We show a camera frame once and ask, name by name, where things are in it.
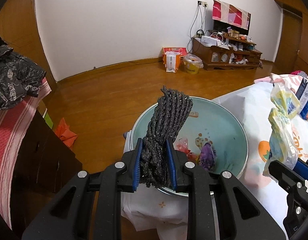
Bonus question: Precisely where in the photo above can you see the yellow plastic bag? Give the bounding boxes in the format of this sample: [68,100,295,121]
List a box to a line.
[263,82,300,177]

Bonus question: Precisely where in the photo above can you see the purple snack wrapper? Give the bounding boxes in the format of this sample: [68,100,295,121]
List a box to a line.
[198,142,216,171]

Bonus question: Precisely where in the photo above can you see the red plastic bag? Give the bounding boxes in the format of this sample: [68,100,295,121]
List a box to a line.
[173,137,199,164]

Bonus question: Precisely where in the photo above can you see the blue gable-top drink carton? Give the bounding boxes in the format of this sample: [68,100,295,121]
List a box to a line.
[299,95,308,121]

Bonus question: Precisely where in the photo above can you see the dark wooden side cabinet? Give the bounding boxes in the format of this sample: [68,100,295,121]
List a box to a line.
[10,112,82,239]

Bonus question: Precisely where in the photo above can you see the white cartoon tablecloth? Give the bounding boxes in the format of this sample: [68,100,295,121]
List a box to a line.
[121,82,288,239]

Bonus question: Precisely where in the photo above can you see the tall grey milk carton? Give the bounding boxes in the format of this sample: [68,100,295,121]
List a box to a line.
[296,77,308,107]

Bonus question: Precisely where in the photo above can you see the light blue basin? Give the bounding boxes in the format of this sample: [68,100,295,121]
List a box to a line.
[130,96,249,197]

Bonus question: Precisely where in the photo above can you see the orange cloth on floor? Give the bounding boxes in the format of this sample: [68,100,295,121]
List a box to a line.
[55,118,78,150]

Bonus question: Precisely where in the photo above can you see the heart-patterned white quilt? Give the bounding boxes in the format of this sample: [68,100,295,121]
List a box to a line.
[254,70,308,88]

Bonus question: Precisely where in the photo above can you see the pink striped cloth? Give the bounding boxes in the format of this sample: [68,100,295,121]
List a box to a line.
[0,79,51,228]

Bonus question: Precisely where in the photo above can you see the brown wooden wardrobe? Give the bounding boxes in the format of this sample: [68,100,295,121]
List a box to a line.
[274,0,308,74]

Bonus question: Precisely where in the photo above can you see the wooden tv cabinet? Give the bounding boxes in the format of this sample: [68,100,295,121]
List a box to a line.
[192,34,262,70]

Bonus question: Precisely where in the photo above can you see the yellow bucket with plastic bag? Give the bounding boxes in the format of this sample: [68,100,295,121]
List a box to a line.
[183,54,204,74]

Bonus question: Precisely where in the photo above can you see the black printed plastic bag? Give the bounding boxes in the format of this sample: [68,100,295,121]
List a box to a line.
[0,37,46,110]

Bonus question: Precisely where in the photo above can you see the orange white paper bag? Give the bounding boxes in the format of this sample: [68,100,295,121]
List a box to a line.
[162,47,187,73]

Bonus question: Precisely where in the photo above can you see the red pink covered television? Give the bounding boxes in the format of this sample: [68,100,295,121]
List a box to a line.
[212,0,251,30]

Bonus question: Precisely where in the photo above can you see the hanging power cables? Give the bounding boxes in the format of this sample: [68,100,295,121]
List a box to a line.
[186,4,210,54]

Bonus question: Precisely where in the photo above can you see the wall power socket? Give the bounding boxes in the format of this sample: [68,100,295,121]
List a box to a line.
[197,1,208,8]

